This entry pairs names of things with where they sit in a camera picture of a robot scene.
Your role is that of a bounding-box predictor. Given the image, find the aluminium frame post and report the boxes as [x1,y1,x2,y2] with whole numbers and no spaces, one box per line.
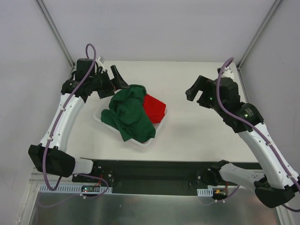
[237,0,284,71]
[35,0,75,67]

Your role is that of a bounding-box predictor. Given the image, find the green t shirt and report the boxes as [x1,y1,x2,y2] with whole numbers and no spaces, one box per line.
[100,84,156,143]

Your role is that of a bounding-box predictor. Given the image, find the left aluminium frame post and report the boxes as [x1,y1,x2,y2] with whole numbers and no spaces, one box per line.
[35,0,75,67]

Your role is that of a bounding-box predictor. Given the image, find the right white cable duct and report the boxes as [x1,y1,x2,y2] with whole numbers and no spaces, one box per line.
[197,188,214,197]

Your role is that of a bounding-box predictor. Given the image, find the left white cable duct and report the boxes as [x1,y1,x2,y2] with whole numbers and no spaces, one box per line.
[39,184,113,195]

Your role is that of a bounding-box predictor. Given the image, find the right aluminium frame post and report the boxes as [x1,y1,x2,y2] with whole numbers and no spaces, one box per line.
[237,0,284,71]

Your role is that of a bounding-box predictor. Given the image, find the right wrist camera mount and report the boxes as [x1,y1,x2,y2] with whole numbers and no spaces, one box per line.
[221,66,234,80]

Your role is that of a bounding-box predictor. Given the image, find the white cable duct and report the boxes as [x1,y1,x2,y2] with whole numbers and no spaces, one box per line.
[197,188,214,197]
[39,184,113,195]

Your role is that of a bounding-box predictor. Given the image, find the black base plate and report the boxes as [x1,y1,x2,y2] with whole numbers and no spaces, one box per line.
[71,159,264,196]

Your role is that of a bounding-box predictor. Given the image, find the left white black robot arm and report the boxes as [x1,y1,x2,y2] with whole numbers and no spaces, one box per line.
[28,58,128,182]

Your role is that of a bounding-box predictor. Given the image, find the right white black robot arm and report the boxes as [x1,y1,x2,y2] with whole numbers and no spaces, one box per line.
[185,76,300,208]

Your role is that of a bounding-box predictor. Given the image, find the red t shirt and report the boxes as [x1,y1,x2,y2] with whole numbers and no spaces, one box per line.
[143,94,166,124]

